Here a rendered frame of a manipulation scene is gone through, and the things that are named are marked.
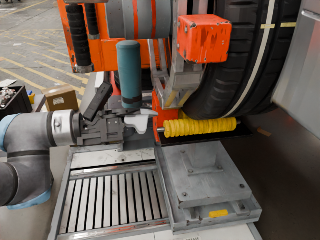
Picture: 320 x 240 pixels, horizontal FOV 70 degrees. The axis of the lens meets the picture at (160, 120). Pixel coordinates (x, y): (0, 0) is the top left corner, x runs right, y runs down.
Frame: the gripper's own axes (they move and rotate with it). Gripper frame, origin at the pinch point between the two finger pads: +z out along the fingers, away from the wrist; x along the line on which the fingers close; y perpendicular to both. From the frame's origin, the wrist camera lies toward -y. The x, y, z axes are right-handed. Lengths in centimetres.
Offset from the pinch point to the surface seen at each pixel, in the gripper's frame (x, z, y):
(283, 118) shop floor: -101, 113, -11
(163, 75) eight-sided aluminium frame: -22.1, 8.3, -19.5
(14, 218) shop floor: -61, -63, 29
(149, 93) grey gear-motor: -53, 6, -23
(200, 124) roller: -12.6, 16.9, 2.5
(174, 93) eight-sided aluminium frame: 5.3, 5.2, -3.1
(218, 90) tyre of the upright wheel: 13.0, 13.6, -0.4
